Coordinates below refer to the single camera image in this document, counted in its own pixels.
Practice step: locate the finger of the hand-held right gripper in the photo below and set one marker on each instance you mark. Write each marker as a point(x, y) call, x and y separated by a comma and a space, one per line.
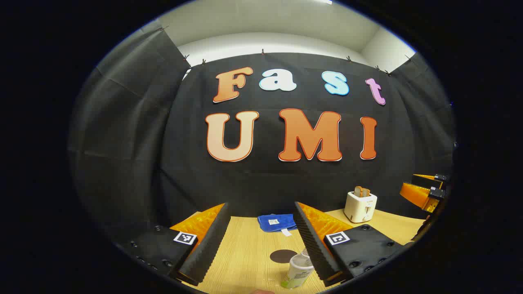
point(429, 180)
point(419, 197)

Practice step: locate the white green label water bottle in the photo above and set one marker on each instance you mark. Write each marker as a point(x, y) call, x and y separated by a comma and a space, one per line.
point(300, 271)

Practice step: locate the brown bread slice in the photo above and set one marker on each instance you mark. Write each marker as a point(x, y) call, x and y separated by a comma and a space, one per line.
point(366, 192)
point(358, 191)

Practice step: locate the black backdrop cloth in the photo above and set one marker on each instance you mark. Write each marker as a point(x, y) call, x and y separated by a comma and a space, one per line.
point(184, 183)

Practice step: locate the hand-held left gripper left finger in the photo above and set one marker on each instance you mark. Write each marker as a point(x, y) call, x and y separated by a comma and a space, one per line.
point(208, 249)

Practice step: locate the white toaster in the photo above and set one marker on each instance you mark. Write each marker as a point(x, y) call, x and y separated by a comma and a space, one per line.
point(359, 208)

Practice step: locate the dark brown round coaster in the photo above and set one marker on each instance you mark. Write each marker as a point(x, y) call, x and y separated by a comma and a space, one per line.
point(281, 256)

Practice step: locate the blue folded towel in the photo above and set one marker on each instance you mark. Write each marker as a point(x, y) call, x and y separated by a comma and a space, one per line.
point(276, 222)

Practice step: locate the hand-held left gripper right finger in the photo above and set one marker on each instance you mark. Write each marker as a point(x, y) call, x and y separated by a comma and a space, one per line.
point(312, 245)

